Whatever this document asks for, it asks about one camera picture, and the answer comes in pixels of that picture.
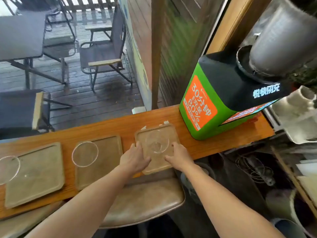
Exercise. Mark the black folding chair wooden armrests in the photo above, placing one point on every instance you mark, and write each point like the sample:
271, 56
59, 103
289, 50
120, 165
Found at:
104, 52
59, 47
17, 109

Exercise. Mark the wooden table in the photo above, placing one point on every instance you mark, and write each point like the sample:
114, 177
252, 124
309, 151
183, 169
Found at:
99, 128

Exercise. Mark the clear plastic cup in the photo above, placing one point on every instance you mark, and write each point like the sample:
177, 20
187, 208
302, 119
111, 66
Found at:
157, 146
85, 154
8, 171

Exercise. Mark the painted wooden partition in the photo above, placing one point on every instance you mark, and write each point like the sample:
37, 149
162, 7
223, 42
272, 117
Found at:
141, 34

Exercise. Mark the grey waste bin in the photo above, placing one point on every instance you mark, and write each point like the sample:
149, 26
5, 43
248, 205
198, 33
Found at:
187, 188

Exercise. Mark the brown leather stool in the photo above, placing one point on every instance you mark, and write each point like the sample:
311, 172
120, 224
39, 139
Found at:
24, 220
143, 203

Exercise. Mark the white shelf tray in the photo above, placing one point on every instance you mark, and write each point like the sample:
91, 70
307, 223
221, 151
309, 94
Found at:
302, 131

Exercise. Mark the person's left forearm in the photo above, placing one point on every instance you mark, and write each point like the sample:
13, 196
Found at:
86, 208

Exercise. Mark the wooden picket fence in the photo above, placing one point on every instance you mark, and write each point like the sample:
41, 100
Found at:
74, 2

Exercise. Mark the square wooden tray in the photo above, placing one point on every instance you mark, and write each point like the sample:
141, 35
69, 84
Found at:
37, 175
172, 136
109, 161

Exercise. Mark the black pot saucer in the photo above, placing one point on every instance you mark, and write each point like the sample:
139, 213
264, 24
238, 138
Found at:
242, 61

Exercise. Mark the dark outdoor folding table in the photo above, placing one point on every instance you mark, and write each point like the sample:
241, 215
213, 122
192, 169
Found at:
19, 34

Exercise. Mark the green charging station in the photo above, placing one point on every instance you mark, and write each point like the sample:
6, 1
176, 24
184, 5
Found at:
223, 81

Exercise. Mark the person's left hand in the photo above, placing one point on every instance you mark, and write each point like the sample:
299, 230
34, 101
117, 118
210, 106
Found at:
133, 161

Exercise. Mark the grey plant pot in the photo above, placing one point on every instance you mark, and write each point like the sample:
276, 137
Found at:
279, 42

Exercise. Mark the person's right hand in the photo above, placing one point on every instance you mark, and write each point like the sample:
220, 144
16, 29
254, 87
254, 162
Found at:
180, 158

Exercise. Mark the white ceramic vase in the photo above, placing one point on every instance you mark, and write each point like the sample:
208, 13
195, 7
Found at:
301, 95

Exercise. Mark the person's right forearm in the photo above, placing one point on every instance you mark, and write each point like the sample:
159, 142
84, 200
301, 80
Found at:
223, 208

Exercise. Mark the small white box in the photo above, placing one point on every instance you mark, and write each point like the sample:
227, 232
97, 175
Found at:
138, 110

